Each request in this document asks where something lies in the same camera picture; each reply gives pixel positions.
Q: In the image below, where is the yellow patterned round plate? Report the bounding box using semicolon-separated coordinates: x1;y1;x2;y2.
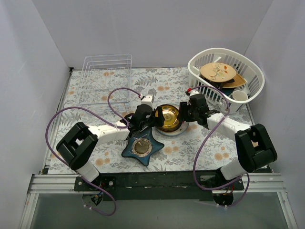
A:
157;104;182;132

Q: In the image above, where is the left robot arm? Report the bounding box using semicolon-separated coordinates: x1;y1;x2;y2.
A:
56;104;164;191

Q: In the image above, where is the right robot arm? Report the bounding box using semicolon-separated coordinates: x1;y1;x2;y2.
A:
178;90;278;190

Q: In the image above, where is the dark teal dish in basket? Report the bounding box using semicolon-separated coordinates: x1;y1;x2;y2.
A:
214;88;234;98

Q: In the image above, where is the blue star-shaped plate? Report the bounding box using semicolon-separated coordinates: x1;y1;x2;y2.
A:
121;127;164;167

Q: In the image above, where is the beige floral round plate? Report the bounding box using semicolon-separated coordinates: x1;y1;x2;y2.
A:
200;62;237;83

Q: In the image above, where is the floral table mat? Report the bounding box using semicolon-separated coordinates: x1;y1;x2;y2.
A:
49;68;237;173

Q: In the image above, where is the white cup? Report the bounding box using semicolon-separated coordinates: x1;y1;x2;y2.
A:
232;90;248;101

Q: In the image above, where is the tan fan-shaped plate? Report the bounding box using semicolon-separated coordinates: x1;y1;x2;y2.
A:
223;74;247;88

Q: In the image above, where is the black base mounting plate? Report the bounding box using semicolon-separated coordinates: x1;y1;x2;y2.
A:
73;169;245;201

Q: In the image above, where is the white plastic slatted basket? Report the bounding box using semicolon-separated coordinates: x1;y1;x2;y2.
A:
187;48;265;114

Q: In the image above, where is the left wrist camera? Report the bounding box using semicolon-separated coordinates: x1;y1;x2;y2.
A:
141;94;154;109

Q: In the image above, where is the white wire dish rack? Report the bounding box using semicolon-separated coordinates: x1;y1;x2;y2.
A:
75;54;132;114

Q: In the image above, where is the aluminium frame rail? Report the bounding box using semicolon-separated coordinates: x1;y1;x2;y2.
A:
27;173;297;229

